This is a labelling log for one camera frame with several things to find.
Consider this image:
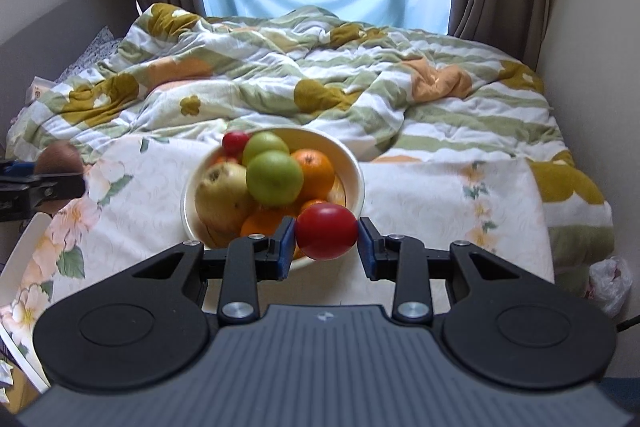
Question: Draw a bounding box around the small white carton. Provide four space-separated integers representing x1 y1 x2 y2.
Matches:
27 77 54 104

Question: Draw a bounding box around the large green apple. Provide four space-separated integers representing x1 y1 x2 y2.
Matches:
245 150 304 208

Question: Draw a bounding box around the striped floral quilt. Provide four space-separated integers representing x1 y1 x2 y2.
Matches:
7 2 616 269

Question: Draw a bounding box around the dark blue cloth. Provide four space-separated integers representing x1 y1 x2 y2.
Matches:
599 376 640 414

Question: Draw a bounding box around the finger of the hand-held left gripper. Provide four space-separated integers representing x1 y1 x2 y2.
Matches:
0 159 39 180
0 173 87 223

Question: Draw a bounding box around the small green apple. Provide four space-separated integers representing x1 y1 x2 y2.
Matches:
242 131 291 166

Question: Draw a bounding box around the yellow pear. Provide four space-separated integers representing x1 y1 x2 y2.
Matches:
194 161 256 236

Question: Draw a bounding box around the grey headboard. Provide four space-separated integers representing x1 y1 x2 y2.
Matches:
0 0 137 134

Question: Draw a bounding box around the white plastic bag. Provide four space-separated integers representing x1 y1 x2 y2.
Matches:
587 257 634 319

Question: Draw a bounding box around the cream oval bowl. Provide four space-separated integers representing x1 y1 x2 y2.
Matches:
181 127 365 271

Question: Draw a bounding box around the patterned grey pillow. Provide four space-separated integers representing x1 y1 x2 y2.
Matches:
55 26 124 84

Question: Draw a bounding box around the red tomato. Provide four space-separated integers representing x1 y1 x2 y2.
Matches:
296 202 359 261
222 130 251 156

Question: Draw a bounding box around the medium orange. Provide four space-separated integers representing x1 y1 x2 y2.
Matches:
291 148 335 203

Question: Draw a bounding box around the large orange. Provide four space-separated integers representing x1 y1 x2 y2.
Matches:
240 208 287 241

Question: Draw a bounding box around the brown kiwi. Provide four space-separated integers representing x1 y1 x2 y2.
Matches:
35 142 84 178

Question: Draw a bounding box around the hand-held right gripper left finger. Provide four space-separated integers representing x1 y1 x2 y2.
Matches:
114 216 297 327

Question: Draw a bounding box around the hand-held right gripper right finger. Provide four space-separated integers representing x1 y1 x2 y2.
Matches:
357 217 539 326

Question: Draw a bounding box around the floral tablecloth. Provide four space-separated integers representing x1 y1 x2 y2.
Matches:
0 137 557 358

